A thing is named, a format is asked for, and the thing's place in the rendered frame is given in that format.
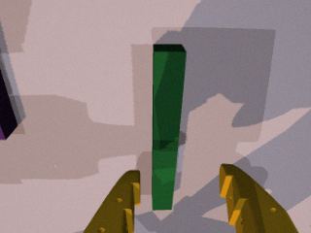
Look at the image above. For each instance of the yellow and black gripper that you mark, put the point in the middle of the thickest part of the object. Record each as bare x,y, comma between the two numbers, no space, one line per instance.
249,207

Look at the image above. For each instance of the purple rod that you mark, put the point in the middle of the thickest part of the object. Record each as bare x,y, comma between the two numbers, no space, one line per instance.
8,122

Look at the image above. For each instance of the green rod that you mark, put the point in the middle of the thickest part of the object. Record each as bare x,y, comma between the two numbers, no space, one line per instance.
169,64

